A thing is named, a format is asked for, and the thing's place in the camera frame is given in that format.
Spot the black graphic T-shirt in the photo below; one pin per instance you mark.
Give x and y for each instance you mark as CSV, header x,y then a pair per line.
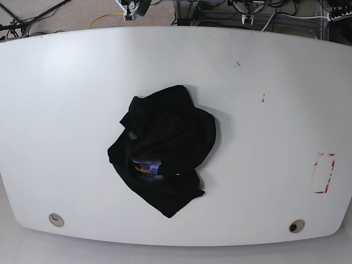
x,y
165,138

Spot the red tape rectangle marking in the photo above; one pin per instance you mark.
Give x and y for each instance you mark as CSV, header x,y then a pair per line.
x,y
322,172

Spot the white power strip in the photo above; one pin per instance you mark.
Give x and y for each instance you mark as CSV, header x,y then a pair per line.
x,y
339,14

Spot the black tripod leg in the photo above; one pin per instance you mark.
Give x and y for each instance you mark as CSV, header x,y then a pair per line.
x,y
21,27

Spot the aluminium frame stand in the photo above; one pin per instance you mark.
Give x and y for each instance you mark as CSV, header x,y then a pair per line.
x,y
184,12

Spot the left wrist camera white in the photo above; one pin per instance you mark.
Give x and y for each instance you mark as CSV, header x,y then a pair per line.
x,y
129,8

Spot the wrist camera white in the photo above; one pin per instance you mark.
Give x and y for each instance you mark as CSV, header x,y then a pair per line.
x,y
129,8
247,19

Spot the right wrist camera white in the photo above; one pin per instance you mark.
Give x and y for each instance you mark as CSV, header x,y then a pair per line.
x,y
247,19

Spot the left table cable grommet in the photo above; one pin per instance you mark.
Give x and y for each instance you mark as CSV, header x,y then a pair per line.
x,y
56,220

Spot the table cable grommet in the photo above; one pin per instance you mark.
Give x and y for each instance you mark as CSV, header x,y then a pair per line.
x,y
297,226
56,220

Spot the right table cable grommet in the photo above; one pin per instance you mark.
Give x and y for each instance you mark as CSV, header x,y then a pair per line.
x,y
297,226

